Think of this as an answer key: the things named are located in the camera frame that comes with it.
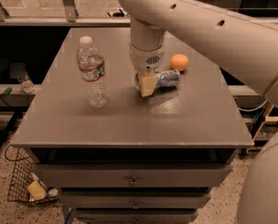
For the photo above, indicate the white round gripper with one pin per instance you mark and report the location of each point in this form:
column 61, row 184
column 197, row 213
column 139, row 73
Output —
column 145, row 61

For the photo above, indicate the black wire basket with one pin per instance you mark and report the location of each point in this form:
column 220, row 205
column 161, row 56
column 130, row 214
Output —
column 21, row 178

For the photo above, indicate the grey drawer cabinet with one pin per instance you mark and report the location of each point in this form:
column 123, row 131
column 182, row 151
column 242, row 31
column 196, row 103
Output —
column 136, row 160

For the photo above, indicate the yellow sponge in basket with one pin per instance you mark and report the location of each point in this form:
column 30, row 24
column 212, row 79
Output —
column 37, row 191

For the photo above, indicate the redbull can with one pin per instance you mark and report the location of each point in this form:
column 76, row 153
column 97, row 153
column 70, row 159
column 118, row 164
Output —
column 164, row 79

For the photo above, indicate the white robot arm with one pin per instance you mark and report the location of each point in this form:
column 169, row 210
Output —
column 243, row 46

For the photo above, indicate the grey metal rail frame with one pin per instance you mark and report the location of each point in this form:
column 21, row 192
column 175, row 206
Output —
column 77, row 11

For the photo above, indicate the yellow metal stand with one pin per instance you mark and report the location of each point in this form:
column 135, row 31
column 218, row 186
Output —
column 268, row 115

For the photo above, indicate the clear plastic water bottle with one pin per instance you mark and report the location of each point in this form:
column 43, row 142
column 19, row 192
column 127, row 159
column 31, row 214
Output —
column 91, row 65

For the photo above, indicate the orange fruit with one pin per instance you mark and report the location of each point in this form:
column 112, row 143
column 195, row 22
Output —
column 179, row 62

